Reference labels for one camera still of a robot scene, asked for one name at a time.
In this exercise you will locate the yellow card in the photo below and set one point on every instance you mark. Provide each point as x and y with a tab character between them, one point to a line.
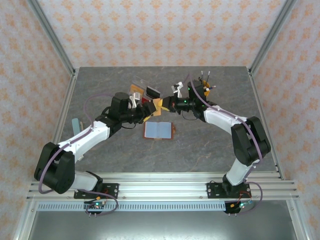
157	107

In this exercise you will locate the brown leather card holder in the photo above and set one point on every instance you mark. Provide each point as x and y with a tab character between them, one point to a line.
158	130

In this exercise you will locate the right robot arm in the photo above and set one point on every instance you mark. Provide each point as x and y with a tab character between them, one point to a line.
250	142

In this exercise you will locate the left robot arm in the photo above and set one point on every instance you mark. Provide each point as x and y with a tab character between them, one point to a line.
57	167

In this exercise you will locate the red card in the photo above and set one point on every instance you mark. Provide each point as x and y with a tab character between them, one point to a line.
145	100

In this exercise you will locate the black card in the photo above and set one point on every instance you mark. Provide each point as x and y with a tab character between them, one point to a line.
153	92

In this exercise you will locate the gold orange card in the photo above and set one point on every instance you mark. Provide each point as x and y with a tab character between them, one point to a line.
136	89

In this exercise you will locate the clear acrylic card stand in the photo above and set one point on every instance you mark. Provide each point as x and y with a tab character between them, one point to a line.
140	81

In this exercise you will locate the blue-tipped white pen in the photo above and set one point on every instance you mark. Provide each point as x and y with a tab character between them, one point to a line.
213	87

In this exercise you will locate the silver-tipped black pen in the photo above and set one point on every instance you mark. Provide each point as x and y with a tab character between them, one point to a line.
208	75
201	75

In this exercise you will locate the light blue plastic piece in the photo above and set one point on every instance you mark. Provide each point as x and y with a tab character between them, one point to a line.
75	125

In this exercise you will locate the small circuit board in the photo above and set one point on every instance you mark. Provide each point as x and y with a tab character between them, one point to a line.
241	205
96	205

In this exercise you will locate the grey metal tray panel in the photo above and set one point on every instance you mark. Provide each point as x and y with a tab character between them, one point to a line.
160	226

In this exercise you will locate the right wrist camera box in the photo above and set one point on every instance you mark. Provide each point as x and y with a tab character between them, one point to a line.
195	90

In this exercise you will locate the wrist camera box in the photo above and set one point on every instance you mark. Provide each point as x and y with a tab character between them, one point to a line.
120	101
195	90

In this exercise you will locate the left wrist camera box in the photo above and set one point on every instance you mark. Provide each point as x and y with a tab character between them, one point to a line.
120	101

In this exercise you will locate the aluminium side rail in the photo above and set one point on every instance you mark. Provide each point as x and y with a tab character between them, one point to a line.
265	112
62	112

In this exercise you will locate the aluminium front rail beam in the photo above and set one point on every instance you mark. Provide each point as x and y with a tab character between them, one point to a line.
162	186

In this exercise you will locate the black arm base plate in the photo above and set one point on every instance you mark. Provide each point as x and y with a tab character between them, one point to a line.
212	190
112	190

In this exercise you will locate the aluminium upright post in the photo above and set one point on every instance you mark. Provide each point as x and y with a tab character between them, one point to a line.
271	37
52	37

